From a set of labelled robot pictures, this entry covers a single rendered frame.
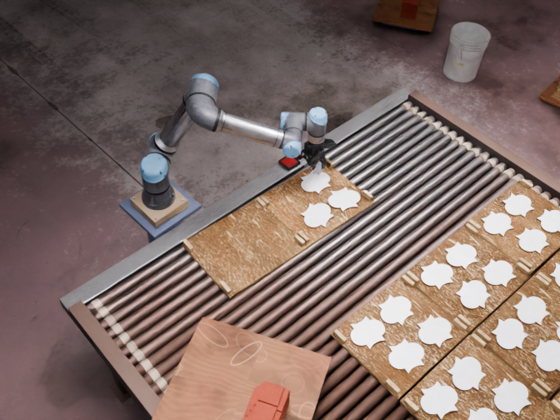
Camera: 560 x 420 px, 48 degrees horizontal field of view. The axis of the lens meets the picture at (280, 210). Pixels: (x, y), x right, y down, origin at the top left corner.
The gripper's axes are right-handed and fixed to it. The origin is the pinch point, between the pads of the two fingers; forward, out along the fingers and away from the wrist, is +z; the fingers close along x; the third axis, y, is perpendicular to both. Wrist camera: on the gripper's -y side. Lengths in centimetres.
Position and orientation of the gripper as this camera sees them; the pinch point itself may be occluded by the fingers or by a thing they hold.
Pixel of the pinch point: (317, 169)
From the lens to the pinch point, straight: 289.7
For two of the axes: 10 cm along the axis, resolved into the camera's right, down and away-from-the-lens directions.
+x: 6.4, 6.0, -4.9
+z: -0.2, 6.5, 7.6
